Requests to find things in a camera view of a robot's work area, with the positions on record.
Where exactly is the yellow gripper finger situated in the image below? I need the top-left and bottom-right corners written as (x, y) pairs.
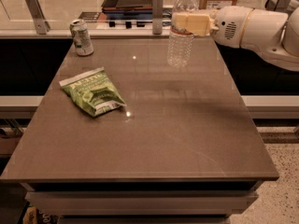
top-left (172, 13), bottom-right (188, 32)
top-left (186, 14), bottom-right (214, 36)

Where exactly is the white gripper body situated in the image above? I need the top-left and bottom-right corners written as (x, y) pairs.
top-left (211, 6), bottom-right (252, 46)

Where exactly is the clear plastic water bottle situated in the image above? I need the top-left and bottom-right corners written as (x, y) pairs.
top-left (167, 0), bottom-right (198, 68)

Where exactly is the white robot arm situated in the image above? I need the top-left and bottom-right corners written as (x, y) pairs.
top-left (172, 6), bottom-right (299, 72)

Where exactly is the green jalapeno chip bag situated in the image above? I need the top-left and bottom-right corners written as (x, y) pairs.
top-left (59, 67), bottom-right (126, 117)

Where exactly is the dark open tray box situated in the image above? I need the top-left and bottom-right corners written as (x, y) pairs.
top-left (101, 0), bottom-right (163, 15)

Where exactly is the white green soda can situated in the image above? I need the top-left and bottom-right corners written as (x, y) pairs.
top-left (69, 19), bottom-right (93, 56)

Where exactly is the grey table drawer front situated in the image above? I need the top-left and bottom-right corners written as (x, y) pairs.
top-left (26, 190), bottom-right (258, 216)

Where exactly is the yellow printed box under table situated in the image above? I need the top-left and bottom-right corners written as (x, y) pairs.
top-left (22, 206), bottom-right (58, 224)

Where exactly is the middle metal glass bracket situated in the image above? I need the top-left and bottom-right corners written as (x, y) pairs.
top-left (152, 0), bottom-right (164, 35)

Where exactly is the metal glass bracket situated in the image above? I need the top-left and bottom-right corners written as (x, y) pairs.
top-left (264, 0), bottom-right (292, 13)
top-left (152, 0), bottom-right (164, 35)
top-left (25, 0), bottom-right (50, 35)

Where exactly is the right metal glass bracket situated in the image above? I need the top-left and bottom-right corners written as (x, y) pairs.
top-left (264, 0), bottom-right (292, 13)

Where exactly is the left metal glass bracket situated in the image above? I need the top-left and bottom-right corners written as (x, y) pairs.
top-left (25, 0), bottom-right (50, 35)

